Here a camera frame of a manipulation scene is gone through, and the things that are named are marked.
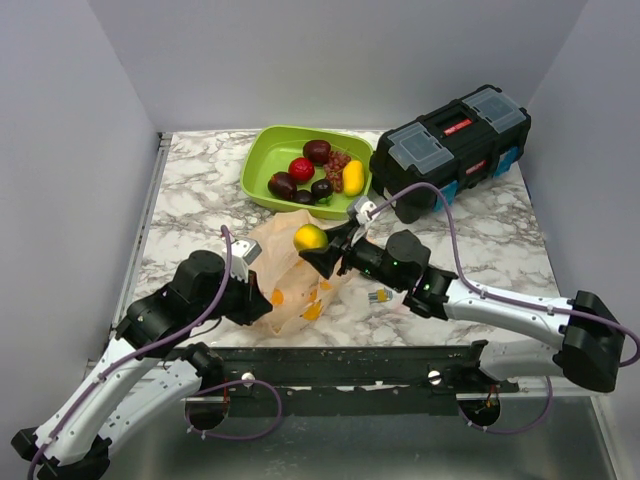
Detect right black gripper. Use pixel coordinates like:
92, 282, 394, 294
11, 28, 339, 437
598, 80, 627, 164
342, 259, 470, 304
301, 219, 405, 292

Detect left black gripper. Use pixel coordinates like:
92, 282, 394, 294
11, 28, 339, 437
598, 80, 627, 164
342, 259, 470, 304
193, 266, 275, 326

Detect yellow fake banana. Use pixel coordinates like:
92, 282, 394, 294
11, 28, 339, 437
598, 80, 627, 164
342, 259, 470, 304
293, 224, 329, 252

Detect orange plastic bag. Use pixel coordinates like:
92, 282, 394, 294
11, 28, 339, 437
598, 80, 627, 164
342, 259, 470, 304
248, 210, 354, 338

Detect dark fake plum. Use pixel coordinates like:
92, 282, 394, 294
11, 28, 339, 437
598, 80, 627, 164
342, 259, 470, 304
311, 178, 334, 205
292, 189, 316, 206

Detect yellow fake mango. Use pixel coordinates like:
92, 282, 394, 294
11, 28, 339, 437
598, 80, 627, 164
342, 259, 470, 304
342, 160, 365, 197

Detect dark brown fake pepper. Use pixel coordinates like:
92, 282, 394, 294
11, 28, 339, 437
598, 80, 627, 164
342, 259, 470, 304
267, 171, 297, 201

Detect red fake pomegranate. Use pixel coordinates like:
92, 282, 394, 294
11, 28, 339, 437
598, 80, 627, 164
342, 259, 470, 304
288, 157, 315, 184

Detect red fake grapes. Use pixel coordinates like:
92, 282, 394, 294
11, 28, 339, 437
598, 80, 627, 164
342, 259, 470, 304
323, 150, 352, 193

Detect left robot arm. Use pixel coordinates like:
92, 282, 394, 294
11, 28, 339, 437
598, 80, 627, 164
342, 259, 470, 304
11, 239, 272, 479

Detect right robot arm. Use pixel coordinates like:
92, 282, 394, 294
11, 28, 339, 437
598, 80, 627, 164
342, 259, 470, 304
293, 222, 627, 393

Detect red fake apple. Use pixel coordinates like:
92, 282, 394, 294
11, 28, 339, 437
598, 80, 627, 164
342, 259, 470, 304
302, 140, 331, 165

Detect hex key set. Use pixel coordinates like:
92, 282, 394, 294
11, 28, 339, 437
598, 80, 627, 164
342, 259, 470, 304
368, 289, 394, 304

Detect green plastic tray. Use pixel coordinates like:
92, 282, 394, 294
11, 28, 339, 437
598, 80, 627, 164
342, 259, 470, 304
240, 125, 373, 212

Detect black toolbox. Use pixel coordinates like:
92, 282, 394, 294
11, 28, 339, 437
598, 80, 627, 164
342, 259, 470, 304
369, 85, 531, 204

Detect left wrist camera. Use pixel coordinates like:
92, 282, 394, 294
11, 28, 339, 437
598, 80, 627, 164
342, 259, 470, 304
231, 238, 262, 283

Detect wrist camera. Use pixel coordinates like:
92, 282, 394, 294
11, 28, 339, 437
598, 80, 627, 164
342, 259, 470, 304
347, 196, 378, 226
231, 238, 262, 283

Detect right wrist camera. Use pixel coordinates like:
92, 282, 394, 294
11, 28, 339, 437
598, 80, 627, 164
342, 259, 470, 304
347, 196, 378, 226

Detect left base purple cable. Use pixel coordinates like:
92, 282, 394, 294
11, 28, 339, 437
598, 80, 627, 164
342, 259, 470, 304
184, 378, 284, 442

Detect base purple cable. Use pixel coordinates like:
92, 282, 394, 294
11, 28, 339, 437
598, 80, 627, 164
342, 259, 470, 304
184, 378, 284, 442
457, 377, 555, 435

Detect black mounting rail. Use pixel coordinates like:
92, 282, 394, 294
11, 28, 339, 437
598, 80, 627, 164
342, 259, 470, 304
185, 341, 518, 423

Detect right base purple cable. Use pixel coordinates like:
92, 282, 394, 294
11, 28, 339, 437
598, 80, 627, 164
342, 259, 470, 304
457, 377, 555, 435

